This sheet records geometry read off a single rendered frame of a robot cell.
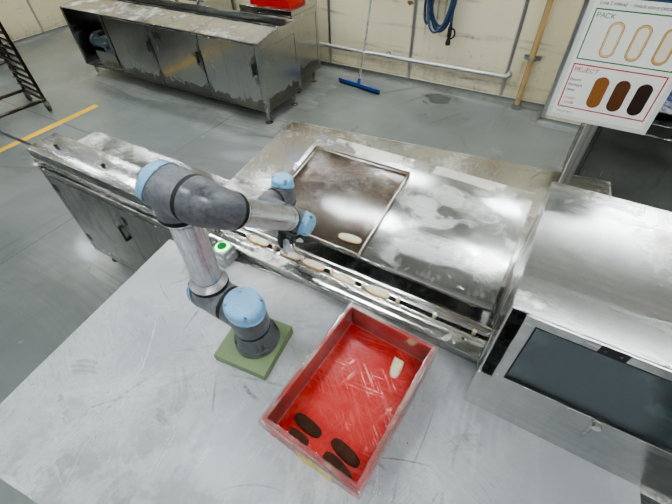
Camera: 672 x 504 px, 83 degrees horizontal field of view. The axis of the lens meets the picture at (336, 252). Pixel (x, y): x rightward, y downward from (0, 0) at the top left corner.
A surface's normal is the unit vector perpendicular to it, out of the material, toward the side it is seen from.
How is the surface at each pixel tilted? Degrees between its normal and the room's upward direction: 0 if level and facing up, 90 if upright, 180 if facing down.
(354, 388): 0
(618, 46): 90
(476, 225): 10
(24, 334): 0
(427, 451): 0
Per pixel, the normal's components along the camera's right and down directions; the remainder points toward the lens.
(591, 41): -0.51, 0.63
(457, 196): -0.11, -0.57
